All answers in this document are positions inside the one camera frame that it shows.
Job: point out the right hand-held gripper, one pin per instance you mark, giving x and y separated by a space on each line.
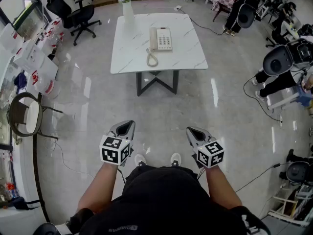
210 153

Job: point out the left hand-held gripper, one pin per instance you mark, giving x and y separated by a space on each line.
110 153

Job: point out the person's right forearm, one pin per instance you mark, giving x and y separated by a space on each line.
222 187

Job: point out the person's left forearm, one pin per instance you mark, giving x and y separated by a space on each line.
97 187

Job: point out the person's right white shoe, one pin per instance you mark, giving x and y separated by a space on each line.
176 159

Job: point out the person's white shoe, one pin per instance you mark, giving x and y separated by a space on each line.
140 160
176 159

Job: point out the person's left white shoe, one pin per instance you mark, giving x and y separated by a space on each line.
140 160

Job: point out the person's black clothing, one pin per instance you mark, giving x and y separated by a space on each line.
161 199

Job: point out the white marble table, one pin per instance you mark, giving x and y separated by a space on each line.
134 45

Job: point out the clear bottle red label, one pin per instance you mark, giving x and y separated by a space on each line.
47 86

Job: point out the round-back chair white cushion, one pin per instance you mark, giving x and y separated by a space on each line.
31 116

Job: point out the beige telephone base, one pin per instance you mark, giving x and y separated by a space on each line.
164 39

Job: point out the white storage rack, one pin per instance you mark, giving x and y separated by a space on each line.
288 204

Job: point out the dark blue cloth bag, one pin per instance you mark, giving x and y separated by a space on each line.
20 80

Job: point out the white vase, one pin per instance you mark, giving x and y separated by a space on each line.
128 13

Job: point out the black high-back office chair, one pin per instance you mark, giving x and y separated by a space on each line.
80 15

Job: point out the red and blue can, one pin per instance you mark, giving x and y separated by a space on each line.
11 190

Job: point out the white power strip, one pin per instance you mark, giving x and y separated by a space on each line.
177 7

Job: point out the black-framed window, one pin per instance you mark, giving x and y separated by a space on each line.
29 21

